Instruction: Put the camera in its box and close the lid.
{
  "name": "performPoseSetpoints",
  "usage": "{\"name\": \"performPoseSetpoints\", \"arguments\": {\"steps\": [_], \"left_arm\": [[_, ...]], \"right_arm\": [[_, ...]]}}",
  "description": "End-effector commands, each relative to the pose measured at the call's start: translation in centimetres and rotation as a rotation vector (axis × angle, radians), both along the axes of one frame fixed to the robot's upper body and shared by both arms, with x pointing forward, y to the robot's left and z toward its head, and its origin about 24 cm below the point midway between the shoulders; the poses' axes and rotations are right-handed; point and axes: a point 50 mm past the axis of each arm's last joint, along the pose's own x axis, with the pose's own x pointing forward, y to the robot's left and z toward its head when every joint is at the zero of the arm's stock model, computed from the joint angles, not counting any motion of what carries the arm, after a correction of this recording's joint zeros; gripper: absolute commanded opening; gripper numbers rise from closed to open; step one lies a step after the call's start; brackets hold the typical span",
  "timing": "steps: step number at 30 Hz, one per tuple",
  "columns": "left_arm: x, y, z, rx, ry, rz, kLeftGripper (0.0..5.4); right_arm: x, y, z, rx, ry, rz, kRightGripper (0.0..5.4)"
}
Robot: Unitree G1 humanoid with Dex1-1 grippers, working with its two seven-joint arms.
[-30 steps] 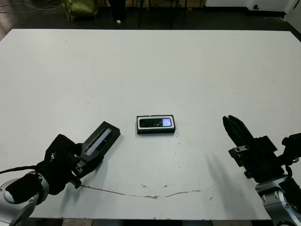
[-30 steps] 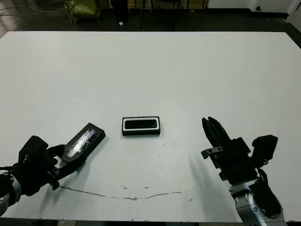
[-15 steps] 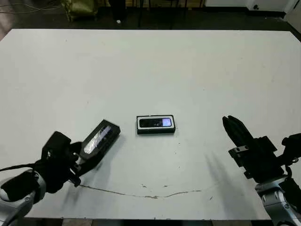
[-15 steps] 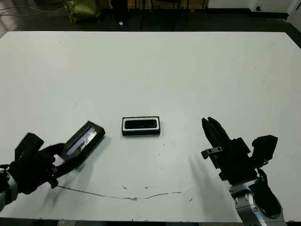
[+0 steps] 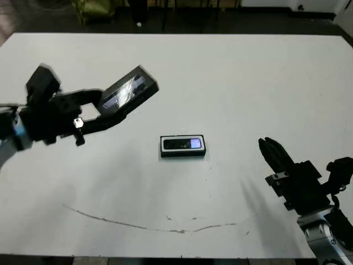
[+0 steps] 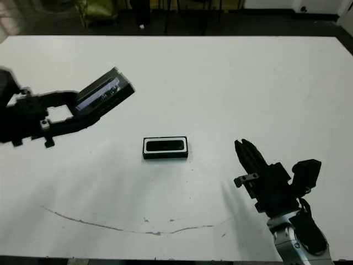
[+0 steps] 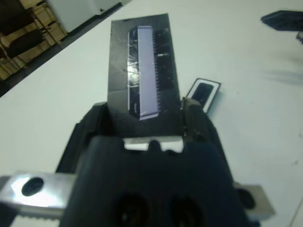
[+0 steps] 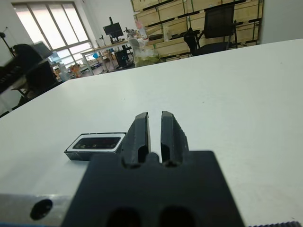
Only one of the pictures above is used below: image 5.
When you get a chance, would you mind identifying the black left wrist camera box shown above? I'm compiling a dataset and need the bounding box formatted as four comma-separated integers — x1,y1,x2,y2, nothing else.
25,63,62,104

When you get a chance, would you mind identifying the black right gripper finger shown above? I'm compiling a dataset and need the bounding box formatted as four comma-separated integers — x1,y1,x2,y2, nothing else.
265,137,296,173
258,139,279,176

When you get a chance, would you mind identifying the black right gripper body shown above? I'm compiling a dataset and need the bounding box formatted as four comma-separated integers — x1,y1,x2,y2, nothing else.
265,160,330,215

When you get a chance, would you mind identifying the black box lid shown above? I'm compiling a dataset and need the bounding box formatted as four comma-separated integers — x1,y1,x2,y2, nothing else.
98,65,160,122

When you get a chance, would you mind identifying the slim black camera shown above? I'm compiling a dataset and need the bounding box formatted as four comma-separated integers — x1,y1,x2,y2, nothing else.
162,139,201,150

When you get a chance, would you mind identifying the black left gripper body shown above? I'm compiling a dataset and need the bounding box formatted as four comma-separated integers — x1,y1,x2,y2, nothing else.
15,92,85,151

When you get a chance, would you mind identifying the black box base white insert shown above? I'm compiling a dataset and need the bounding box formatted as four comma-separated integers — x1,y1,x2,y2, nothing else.
159,134,207,160

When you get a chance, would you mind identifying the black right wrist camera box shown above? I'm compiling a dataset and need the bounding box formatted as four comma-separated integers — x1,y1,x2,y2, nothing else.
326,156,353,191

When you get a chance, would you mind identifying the yellow-green bag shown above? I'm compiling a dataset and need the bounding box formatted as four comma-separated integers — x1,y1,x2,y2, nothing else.
72,0,114,24

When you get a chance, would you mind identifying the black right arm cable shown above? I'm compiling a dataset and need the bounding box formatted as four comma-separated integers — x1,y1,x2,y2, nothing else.
330,190,348,221

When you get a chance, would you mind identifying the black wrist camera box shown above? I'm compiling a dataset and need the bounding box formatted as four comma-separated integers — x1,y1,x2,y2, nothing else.
326,156,353,191
25,63,62,104

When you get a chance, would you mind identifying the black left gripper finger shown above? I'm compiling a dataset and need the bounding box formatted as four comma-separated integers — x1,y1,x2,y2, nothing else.
63,88,103,111
79,113,130,136

